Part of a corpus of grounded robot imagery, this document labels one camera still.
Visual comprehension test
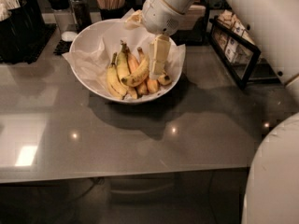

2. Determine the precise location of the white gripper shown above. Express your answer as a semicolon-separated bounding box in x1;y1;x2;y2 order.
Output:
124;0;179;79

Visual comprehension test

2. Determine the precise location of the long top yellow banana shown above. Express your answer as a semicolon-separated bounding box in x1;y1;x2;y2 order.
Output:
121;55;150;87

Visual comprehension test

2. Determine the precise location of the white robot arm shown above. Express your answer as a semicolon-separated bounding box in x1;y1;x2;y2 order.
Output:
125;0;299;224

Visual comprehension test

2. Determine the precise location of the orange ripe middle banana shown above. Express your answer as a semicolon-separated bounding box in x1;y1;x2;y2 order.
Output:
126;48;148;97

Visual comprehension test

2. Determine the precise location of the orange ripe banana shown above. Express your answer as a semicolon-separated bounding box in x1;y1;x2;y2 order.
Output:
126;48;148;97
137;47;159;94

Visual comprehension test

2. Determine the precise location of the white bowl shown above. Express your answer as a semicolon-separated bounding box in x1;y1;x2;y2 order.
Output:
68;18;183;105

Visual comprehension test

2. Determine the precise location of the rightmost spotted yellow banana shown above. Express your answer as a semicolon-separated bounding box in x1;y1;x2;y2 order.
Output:
158;74;172;86

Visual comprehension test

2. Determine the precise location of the orange ripe right banana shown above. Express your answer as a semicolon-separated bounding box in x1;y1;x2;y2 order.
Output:
137;47;159;94

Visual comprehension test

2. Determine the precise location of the leftmost yellow banana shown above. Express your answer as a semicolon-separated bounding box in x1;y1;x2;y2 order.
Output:
107;53;127;100

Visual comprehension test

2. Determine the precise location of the white paper liner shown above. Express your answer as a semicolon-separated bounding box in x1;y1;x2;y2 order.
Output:
62;8;187;102

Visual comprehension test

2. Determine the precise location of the black stir stick cup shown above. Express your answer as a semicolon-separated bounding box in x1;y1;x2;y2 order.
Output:
100;7;128;21

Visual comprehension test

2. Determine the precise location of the dark pepper shaker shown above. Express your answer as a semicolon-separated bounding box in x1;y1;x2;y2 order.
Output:
70;0;92;30

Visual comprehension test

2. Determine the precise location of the clear shaker black lid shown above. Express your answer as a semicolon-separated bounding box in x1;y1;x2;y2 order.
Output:
48;0;77;41

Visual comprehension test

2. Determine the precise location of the black caddy with packets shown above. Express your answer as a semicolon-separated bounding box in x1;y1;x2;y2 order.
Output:
0;0;45;59

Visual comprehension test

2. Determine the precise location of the black wire condiment rack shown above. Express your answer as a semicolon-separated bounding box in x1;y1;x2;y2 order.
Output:
209;10;279;90

